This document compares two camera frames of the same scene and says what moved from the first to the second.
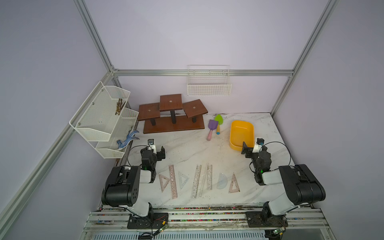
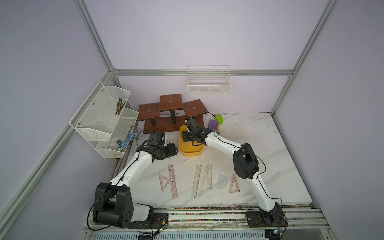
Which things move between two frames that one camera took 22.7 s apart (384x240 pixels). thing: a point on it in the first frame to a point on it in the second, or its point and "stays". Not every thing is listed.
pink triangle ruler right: (234, 180) stays
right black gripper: (249, 150) to (185, 137)
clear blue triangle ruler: (183, 179) to (185, 144)
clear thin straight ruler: (204, 180) stays
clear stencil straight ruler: (196, 181) stays
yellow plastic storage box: (241, 131) to (186, 147)
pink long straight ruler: (174, 193) stays
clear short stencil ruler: (209, 177) stays
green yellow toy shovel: (219, 118) stays
